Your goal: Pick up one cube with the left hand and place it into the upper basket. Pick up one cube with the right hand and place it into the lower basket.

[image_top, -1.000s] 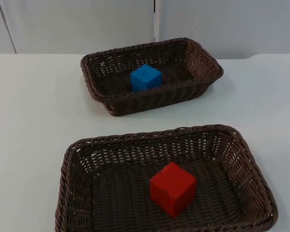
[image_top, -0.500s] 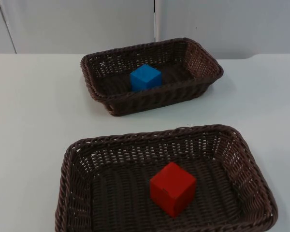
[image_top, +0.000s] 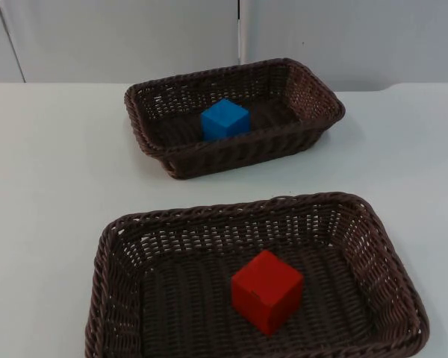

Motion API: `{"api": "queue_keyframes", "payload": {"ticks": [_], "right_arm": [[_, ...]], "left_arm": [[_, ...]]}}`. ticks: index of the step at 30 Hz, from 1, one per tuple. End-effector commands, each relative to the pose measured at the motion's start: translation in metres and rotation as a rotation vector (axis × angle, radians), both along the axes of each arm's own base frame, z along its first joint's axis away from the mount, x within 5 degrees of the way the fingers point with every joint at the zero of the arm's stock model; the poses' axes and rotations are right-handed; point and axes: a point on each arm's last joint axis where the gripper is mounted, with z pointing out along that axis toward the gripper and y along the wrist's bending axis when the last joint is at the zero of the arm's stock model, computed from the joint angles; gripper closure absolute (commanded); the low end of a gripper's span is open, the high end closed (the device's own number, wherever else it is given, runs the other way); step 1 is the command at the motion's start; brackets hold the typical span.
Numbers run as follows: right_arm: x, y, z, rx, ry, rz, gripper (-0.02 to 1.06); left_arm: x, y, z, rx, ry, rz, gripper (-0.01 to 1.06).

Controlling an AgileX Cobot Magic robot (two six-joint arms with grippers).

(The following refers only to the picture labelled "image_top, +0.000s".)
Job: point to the blue cube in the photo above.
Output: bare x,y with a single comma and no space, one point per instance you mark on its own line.
224,121

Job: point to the red cube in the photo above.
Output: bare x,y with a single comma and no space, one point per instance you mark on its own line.
265,294

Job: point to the dark brown wicker basket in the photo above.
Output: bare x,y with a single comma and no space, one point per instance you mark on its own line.
179,291
224,156

